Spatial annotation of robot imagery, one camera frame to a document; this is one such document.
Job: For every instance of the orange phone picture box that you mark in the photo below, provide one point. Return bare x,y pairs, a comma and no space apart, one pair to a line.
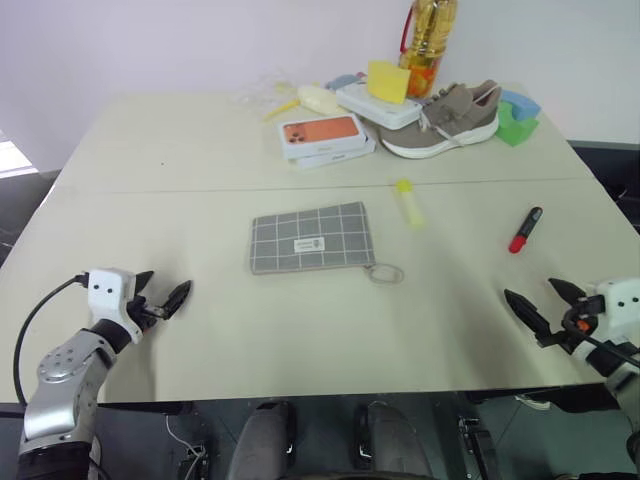
325,134

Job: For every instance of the blue sponge block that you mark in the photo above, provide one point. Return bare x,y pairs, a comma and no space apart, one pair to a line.
522,105

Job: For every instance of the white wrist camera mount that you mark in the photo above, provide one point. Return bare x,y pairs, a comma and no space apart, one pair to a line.
107,292
622,305

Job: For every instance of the yellow glue stick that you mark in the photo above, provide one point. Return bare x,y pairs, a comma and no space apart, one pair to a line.
411,207

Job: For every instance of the green foam block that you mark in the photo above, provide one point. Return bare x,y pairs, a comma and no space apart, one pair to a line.
515,127

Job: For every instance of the cream soft plastic bottle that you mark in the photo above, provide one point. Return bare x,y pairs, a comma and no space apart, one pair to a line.
320,100

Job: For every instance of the grey blue sponge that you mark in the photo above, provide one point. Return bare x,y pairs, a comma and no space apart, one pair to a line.
342,81

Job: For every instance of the white long carton box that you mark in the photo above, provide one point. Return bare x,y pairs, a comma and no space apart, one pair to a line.
380,107

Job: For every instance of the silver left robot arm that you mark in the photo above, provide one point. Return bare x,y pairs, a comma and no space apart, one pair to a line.
60,380

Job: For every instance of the taupe sneaker white sole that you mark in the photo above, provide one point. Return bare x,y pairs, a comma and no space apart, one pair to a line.
440,125

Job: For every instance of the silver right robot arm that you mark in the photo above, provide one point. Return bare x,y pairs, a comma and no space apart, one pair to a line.
622,380

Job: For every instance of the grey checked fabric pouch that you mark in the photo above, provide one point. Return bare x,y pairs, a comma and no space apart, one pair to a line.
310,235

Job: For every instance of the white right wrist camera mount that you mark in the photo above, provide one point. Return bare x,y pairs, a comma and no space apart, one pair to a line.
622,305

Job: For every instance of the cooking oil bottle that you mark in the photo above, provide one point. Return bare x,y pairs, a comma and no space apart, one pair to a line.
430,45

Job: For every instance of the black furniture beside table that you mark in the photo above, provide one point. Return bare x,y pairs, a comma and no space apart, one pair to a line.
610,175

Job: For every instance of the red and black marker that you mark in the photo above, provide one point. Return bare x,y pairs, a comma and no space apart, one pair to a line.
525,230

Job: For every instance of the dark rounded grey shape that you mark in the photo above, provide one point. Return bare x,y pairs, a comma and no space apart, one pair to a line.
262,440
392,440

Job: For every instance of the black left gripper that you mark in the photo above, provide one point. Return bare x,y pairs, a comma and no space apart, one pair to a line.
146,311

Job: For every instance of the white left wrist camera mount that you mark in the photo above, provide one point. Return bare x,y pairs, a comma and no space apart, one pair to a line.
107,292

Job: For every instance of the yellow thin stick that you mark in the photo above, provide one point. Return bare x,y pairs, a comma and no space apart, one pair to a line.
280,110

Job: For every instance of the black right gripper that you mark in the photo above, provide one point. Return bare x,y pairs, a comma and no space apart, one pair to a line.
580,320

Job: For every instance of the yellow sponge sheet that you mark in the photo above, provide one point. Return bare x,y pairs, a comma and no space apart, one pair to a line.
387,82

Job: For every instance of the clear crumpled plastic bag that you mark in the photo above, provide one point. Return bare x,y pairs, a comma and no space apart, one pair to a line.
262,90

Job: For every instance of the white shoe under table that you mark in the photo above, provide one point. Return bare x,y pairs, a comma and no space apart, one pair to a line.
532,401

